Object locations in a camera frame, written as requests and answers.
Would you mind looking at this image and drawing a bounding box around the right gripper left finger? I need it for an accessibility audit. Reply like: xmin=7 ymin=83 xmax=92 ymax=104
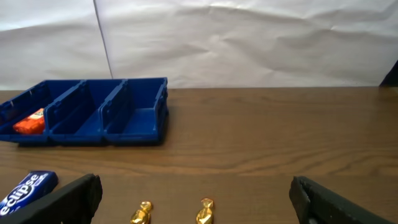
xmin=0 ymin=173 xmax=103 ymax=224

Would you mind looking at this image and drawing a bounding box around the orange candy box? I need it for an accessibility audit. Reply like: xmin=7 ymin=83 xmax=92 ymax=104
xmin=12 ymin=108 xmax=46 ymax=136

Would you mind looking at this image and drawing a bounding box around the blue tray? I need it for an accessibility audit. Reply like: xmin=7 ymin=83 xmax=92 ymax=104
xmin=0 ymin=77 xmax=170 ymax=146

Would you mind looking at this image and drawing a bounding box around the gold wrapped candy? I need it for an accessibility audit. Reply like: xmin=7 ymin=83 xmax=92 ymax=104
xmin=195 ymin=197 xmax=215 ymax=224
xmin=129 ymin=200 xmax=154 ymax=224

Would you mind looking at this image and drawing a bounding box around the blue candy pack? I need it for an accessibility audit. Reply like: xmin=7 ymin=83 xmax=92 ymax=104
xmin=0 ymin=170 xmax=59 ymax=217

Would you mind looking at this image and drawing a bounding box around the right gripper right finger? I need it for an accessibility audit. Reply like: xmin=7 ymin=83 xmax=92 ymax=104
xmin=289 ymin=175 xmax=396 ymax=224

